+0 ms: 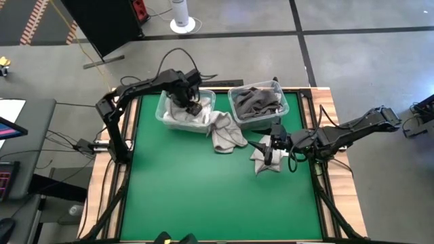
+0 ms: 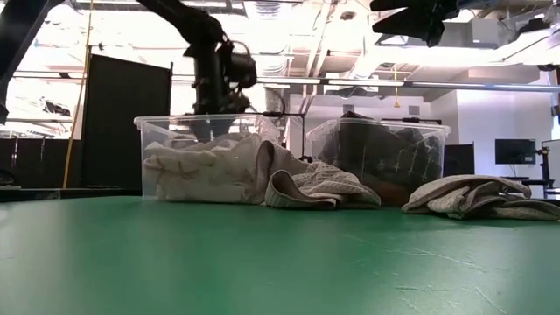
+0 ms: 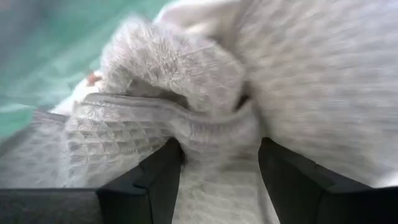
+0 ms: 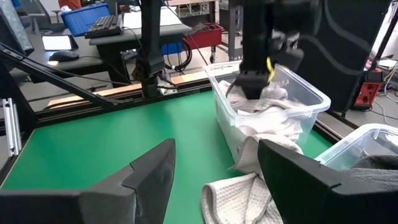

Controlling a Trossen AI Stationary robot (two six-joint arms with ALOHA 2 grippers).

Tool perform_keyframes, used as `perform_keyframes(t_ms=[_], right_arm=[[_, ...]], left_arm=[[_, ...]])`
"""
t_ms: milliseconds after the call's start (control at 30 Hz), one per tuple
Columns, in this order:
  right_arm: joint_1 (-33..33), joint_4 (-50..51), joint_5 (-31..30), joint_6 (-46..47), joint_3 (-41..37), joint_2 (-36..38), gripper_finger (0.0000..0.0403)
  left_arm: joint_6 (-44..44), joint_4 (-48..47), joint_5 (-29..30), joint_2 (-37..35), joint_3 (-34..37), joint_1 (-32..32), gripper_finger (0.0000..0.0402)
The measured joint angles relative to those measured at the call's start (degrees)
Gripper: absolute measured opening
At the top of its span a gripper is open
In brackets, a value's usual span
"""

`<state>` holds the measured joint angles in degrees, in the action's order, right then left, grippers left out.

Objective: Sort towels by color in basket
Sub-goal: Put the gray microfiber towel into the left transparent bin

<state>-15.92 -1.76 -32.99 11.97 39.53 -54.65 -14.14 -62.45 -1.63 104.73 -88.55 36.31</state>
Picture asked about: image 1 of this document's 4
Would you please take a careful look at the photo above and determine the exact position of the red box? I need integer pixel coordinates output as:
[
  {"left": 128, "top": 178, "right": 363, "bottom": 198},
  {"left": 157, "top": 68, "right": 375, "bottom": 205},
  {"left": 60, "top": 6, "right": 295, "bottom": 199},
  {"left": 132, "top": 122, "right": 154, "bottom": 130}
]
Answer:
[{"left": 132, "top": 0, "right": 151, "bottom": 24}]

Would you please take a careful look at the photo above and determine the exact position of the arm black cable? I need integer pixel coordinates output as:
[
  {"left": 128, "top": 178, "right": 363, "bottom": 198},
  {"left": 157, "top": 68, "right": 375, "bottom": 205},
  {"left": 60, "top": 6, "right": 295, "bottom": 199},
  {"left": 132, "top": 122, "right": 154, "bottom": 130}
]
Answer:
[
  {"left": 287, "top": 104, "right": 327, "bottom": 174},
  {"left": 156, "top": 47, "right": 218, "bottom": 81}
]

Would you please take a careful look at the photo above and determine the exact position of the white tower fan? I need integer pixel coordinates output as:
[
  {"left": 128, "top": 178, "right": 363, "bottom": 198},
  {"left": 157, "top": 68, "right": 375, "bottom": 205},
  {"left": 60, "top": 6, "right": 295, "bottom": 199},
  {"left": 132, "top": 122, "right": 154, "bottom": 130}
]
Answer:
[{"left": 169, "top": 0, "right": 197, "bottom": 35}]

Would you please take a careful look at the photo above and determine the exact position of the black power adapter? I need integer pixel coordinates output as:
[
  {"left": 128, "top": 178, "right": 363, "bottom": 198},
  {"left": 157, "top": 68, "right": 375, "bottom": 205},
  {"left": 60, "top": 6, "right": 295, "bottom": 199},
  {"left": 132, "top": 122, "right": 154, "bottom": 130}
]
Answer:
[{"left": 75, "top": 138, "right": 110, "bottom": 154}]

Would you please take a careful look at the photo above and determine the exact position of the metal panel foot bar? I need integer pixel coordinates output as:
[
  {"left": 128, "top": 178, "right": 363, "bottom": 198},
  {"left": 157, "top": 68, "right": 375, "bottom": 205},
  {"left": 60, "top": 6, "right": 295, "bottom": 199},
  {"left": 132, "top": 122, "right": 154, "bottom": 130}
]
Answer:
[{"left": 83, "top": 54, "right": 126, "bottom": 70}]

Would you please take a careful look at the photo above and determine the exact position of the white paper sheet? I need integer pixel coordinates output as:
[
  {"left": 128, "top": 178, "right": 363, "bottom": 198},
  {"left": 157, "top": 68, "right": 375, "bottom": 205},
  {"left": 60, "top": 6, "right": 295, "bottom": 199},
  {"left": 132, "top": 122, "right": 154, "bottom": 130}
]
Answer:
[{"left": 0, "top": 98, "right": 27, "bottom": 150}]

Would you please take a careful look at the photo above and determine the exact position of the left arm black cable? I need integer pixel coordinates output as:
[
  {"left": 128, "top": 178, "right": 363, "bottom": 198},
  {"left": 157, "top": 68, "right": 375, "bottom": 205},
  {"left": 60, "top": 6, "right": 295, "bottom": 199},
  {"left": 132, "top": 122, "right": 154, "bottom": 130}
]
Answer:
[{"left": 156, "top": 47, "right": 218, "bottom": 81}]

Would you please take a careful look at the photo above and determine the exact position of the small grey cloth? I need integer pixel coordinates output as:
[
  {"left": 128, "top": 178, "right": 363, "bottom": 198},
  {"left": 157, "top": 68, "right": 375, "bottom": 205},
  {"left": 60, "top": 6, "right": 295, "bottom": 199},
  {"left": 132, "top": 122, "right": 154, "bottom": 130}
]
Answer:
[{"left": 250, "top": 134, "right": 290, "bottom": 176}]

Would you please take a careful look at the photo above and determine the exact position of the yellow cable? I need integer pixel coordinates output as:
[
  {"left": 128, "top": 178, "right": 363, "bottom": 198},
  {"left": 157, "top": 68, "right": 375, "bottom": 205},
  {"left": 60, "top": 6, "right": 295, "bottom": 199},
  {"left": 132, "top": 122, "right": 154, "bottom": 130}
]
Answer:
[{"left": 50, "top": 0, "right": 113, "bottom": 88}]

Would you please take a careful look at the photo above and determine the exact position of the black table frame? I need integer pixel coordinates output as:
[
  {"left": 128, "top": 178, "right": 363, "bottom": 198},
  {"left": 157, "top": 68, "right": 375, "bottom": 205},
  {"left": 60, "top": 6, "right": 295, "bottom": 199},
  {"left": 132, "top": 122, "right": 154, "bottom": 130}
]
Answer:
[{"left": 77, "top": 87, "right": 370, "bottom": 244}]

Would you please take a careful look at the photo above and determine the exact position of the black computer mouse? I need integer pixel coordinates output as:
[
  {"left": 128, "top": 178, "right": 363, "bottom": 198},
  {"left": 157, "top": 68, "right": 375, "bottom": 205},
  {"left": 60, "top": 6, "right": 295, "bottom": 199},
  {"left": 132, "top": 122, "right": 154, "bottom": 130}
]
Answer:
[{"left": 0, "top": 218, "right": 16, "bottom": 244}]

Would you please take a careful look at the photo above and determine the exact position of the clear plastic bin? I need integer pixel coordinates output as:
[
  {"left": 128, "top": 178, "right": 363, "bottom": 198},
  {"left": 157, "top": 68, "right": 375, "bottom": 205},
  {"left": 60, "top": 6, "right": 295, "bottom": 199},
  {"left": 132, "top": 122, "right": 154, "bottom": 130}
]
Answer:
[
  {"left": 155, "top": 88, "right": 217, "bottom": 134},
  {"left": 227, "top": 80, "right": 290, "bottom": 131}
]

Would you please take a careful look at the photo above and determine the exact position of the dark gray knit towel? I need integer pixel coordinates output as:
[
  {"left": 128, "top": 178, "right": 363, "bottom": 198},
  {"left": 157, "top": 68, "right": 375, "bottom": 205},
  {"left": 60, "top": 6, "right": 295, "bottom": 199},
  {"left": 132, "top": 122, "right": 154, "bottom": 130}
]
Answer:
[{"left": 233, "top": 86, "right": 284, "bottom": 121}]

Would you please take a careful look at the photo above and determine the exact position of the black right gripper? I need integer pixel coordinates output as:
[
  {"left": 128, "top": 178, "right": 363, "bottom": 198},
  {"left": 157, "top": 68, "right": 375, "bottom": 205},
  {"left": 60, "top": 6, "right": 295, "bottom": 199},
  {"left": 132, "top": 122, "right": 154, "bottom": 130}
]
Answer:
[{"left": 248, "top": 125, "right": 294, "bottom": 166}]

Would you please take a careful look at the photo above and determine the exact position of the black floor cable loop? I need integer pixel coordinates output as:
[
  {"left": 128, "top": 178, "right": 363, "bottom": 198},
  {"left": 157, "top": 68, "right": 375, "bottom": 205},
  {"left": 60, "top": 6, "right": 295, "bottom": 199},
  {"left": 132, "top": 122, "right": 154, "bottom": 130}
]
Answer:
[{"left": 120, "top": 75, "right": 144, "bottom": 89}]

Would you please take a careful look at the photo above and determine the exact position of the black floor bar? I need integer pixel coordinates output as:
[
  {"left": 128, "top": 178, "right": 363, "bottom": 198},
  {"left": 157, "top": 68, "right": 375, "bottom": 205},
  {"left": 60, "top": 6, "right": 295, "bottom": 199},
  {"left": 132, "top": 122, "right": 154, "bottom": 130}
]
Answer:
[{"left": 199, "top": 79, "right": 245, "bottom": 89}]

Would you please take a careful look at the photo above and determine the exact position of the black diagonal strut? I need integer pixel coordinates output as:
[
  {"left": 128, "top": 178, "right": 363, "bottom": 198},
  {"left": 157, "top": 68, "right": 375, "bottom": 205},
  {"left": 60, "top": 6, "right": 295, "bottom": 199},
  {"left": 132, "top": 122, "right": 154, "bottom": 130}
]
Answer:
[
  {"left": 311, "top": 165, "right": 366, "bottom": 241},
  {"left": 80, "top": 162, "right": 132, "bottom": 242}
]

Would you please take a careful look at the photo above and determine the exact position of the black object with yellow tag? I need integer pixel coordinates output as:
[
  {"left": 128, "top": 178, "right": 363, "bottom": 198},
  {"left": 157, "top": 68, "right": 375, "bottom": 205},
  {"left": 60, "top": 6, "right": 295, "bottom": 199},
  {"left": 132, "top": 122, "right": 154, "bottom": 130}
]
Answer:
[{"left": 153, "top": 231, "right": 199, "bottom": 244}]

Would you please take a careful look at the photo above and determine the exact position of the green table mat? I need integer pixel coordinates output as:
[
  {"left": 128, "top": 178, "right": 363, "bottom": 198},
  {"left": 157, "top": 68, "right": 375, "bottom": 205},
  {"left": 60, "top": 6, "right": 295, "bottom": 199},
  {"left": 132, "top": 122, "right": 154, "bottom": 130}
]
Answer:
[{"left": 119, "top": 92, "right": 323, "bottom": 242}]

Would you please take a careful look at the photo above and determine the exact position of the backlit keyboard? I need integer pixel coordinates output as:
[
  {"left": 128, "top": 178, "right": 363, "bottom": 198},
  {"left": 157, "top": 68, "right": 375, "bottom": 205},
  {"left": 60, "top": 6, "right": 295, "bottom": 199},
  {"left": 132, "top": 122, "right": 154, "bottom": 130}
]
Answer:
[{"left": 0, "top": 160, "right": 21, "bottom": 203}]

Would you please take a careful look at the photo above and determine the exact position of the light gray towel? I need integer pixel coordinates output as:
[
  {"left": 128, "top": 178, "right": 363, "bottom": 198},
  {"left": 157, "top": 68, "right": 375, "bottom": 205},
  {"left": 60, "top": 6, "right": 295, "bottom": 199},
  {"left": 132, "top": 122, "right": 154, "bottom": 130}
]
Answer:
[
  {"left": 165, "top": 98, "right": 194, "bottom": 123},
  {"left": 207, "top": 110, "right": 249, "bottom": 155}
]

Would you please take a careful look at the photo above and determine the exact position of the black standing panel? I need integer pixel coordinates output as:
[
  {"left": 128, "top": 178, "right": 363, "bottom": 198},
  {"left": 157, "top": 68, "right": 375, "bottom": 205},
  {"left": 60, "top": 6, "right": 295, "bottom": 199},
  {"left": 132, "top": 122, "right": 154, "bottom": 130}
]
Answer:
[{"left": 60, "top": 0, "right": 144, "bottom": 58}]

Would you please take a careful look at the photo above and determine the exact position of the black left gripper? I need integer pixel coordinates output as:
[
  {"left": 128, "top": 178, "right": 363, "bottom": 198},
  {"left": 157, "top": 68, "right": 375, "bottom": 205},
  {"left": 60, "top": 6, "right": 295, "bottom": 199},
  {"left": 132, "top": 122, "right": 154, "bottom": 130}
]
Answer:
[{"left": 173, "top": 88, "right": 203, "bottom": 117}]

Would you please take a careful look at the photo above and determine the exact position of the black equipment with cables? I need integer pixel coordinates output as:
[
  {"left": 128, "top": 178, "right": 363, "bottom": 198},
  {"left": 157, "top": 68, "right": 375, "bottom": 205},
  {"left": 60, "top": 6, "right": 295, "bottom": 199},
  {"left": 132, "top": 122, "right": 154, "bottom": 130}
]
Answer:
[{"left": 402, "top": 94, "right": 434, "bottom": 140}]

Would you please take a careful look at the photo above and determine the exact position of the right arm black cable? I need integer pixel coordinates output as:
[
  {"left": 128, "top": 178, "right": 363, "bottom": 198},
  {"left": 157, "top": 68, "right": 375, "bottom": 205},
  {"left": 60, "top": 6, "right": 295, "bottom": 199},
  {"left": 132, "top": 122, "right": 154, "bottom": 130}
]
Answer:
[{"left": 287, "top": 104, "right": 327, "bottom": 174}]

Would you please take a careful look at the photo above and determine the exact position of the lit computer screen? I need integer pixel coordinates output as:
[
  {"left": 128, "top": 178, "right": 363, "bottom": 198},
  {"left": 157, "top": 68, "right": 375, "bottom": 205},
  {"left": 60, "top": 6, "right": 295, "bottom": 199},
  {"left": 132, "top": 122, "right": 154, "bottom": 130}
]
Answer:
[{"left": 0, "top": 116, "right": 30, "bottom": 141}]

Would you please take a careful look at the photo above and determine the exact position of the gray desk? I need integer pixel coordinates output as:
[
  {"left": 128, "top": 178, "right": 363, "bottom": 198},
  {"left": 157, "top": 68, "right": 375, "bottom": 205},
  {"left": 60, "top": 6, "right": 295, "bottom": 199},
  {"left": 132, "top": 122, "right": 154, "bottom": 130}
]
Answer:
[{"left": 0, "top": 98, "right": 58, "bottom": 244}]

